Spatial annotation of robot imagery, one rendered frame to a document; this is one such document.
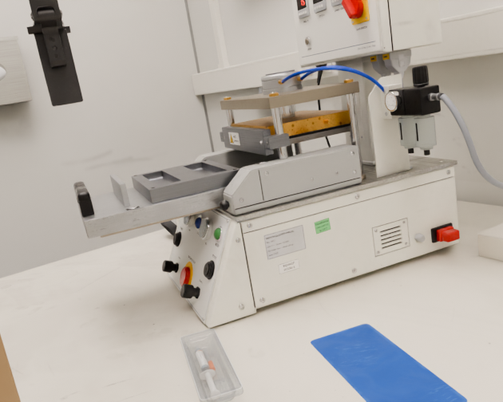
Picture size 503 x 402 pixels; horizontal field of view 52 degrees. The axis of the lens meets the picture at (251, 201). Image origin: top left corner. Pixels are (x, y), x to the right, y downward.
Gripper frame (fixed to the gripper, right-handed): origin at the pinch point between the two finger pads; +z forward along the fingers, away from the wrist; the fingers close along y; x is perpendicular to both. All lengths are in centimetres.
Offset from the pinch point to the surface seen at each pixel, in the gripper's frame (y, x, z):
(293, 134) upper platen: -31, 37, 15
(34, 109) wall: -178, -11, 2
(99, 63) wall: -184, 19, -12
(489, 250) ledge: -17, 67, 42
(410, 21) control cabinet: -25, 61, -1
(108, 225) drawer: -29.0, 2.1, 23.2
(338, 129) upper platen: -31, 47, 16
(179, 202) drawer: -29.3, 14.1, 22.3
